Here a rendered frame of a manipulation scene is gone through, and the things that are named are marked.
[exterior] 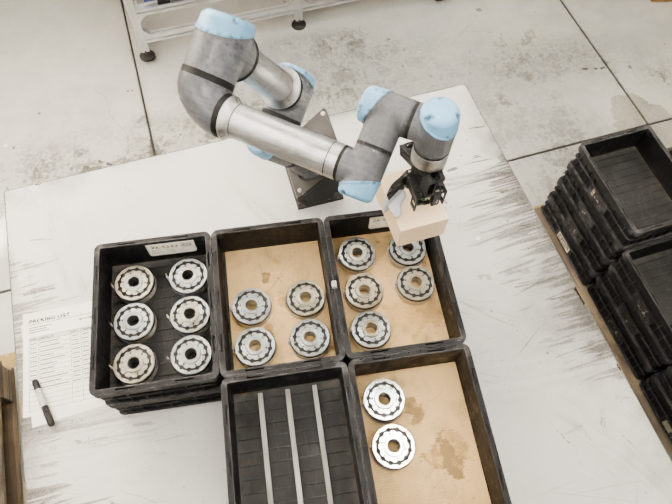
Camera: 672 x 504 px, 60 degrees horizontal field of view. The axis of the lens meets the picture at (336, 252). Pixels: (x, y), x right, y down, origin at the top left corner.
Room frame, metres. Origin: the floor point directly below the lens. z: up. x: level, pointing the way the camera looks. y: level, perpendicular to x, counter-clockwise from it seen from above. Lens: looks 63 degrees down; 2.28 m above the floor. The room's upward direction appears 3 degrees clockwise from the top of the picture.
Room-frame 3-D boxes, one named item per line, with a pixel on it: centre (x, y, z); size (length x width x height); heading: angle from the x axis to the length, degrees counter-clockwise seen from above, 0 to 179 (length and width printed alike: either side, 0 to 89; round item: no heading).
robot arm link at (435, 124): (0.73, -0.18, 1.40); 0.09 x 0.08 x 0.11; 67
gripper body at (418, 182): (0.72, -0.18, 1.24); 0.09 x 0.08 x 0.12; 20
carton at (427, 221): (0.75, -0.17, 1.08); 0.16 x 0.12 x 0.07; 20
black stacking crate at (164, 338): (0.51, 0.44, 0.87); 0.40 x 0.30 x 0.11; 11
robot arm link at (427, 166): (0.73, -0.18, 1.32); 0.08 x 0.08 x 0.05
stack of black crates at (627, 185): (1.23, -1.07, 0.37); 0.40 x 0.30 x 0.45; 20
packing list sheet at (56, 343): (0.44, 0.74, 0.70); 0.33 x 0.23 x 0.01; 20
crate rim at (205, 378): (0.51, 0.44, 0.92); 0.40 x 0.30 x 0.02; 11
